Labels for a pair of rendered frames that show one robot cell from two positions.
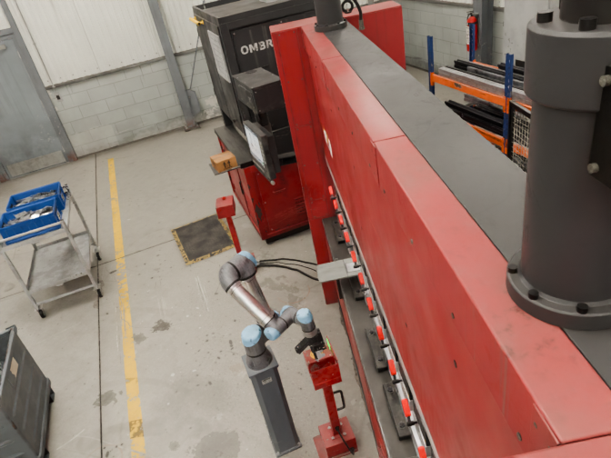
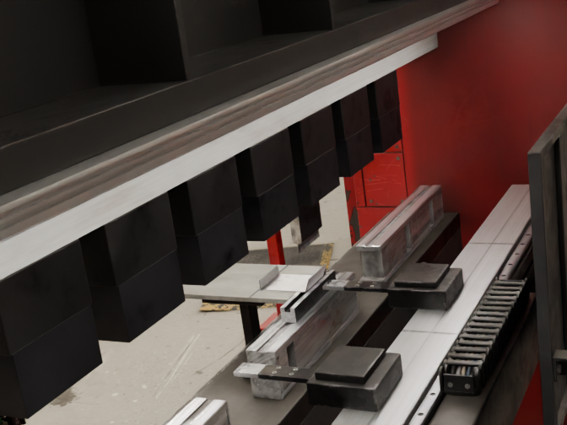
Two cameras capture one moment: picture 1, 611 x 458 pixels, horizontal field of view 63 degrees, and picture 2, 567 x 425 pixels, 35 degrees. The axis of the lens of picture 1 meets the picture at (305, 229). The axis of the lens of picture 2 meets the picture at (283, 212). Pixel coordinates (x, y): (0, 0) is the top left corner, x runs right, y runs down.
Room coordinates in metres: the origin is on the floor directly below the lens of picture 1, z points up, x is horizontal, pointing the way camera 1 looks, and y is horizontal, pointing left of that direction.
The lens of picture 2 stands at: (0.98, -1.05, 1.64)
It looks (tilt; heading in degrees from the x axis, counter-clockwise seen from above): 16 degrees down; 28
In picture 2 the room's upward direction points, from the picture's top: 8 degrees counter-clockwise
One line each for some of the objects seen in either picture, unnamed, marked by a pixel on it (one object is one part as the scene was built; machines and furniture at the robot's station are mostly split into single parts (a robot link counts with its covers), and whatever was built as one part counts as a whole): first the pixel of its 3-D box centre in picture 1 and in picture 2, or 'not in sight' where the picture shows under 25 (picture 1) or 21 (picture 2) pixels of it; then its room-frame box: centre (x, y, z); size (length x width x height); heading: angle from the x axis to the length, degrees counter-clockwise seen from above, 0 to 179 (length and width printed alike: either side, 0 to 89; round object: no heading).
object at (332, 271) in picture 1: (337, 270); (249, 282); (2.49, -0.15, 1.00); 0.26 x 0.18 x 0.01; 90
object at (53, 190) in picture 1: (37, 202); not in sight; (4.74, 2.62, 0.92); 0.50 x 0.36 x 0.18; 105
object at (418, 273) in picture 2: not in sight; (387, 282); (2.48, -0.45, 1.01); 0.26 x 0.12 x 0.05; 90
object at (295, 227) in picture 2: not in sight; (305, 222); (2.49, -0.29, 1.13); 0.10 x 0.02 x 0.10; 0
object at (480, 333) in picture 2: not in sight; (488, 329); (2.28, -0.70, 1.02); 0.37 x 0.06 x 0.04; 0
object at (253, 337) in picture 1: (254, 339); not in sight; (2.09, 0.41, 0.94); 0.13 x 0.12 x 0.14; 134
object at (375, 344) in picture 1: (375, 348); not in sight; (1.88, -0.24, 0.89); 0.30 x 0.05 x 0.03; 0
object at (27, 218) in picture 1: (31, 221); not in sight; (4.33, 2.53, 0.92); 0.50 x 0.36 x 0.18; 105
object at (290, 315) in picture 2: not in sight; (309, 294); (2.46, -0.29, 0.99); 0.20 x 0.03 x 0.03; 0
